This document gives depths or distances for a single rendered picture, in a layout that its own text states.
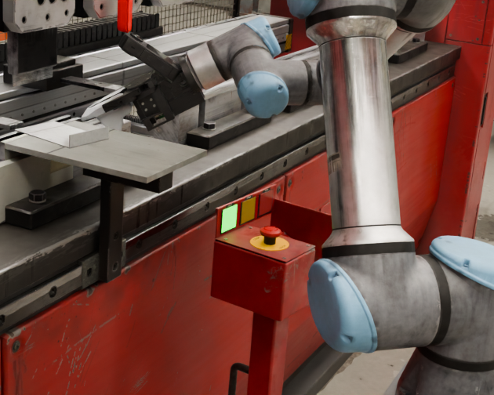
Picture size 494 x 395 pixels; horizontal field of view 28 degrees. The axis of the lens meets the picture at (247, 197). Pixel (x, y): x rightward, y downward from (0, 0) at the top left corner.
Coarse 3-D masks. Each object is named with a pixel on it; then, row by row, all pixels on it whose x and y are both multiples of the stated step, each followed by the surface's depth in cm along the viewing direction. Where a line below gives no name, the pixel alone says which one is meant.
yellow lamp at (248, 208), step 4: (248, 200) 187; (252, 200) 189; (244, 204) 186; (248, 204) 188; (252, 204) 189; (244, 208) 187; (248, 208) 188; (252, 208) 189; (244, 212) 187; (248, 212) 188; (252, 212) 190; (244, 216) 188; (248, 216) 189; (252, 216) 190; (244, 220) 188; (248, 220) 189
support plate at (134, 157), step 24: (24, 144) 154; (48, 144) 155; (96, 144) 157; (120, 144) 157; (144, 144) 158; (168, 144) 159; (96, 168) 147; (120, 168) 146; (144, 168) 147; (168, 168) 148
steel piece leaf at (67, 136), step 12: (36, 132) 160; (48, 132) 160; (60, 132) 161; (72, 132) 161; (84, 132) 155; (96, 132) 157; (108, 132) 159; (60, 144) 154; (72, 144) 154; (84, 144) 156
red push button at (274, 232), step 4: (264, 228) 180; (268, 228) 180; (272, 228) 180; (276, 228) 181; (260, 232) 180; (264, 232) 179; (268, 232) 179; (272, 232) 179; (276, 232) 179; (280, 232) 180; (264, 236) 179; (268, 236) 179; (272, 236) 179; (276, 236) 179; (264, 240) 181; (268, 240) 180; (272, 240) 180; (268, 244) 180; (272, 244) 180
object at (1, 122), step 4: (0, 116) 166; (0, 120) 164; (4, 120) 164; (8, 120) 164; (12, 120) 164; (16, 120) 165; (0, 124) 162; (4, 124) 162; (8, 124) 162; (12, 124) 162; (16, 124) 163; (20, 124) 164; (4, 128) 162; (8, 128) 162; (12, 128) 162
